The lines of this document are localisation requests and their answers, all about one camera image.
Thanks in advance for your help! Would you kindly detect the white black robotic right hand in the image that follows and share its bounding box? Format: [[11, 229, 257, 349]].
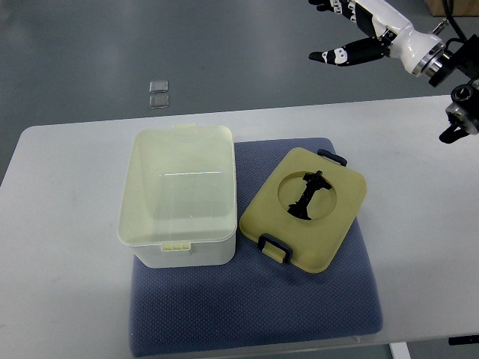
[[309, 1, 447, 78]]

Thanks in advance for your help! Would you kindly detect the yellow box lid black handle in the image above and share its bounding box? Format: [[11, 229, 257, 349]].
[[239, 147, 367, 274]]

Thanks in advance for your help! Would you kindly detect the brown cardboard box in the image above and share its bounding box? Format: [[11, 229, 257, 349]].
[[424, 0, 479, 16]]

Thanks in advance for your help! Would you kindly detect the white storage box base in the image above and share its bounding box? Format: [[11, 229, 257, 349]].
[[118, 125, 237, 269]]

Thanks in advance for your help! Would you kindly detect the upper clear floor marker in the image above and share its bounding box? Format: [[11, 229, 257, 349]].
[[149, 79, 168, 93]]

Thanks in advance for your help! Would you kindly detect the clear floor marker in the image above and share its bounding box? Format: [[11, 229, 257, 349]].
[[149, 93, 169, 109], [149, 79, 168, 93]]

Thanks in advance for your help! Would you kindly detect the lower clear floor marker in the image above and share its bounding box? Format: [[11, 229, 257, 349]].
[[149, 93, 169, 109]]

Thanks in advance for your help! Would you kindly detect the blue grey fabric cushion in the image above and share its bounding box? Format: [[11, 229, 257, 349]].
[[128, 137, 384, 358]]

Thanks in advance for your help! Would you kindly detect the black bracket at table edge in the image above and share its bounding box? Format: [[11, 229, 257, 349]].
[[448, 334, 479, 346]]

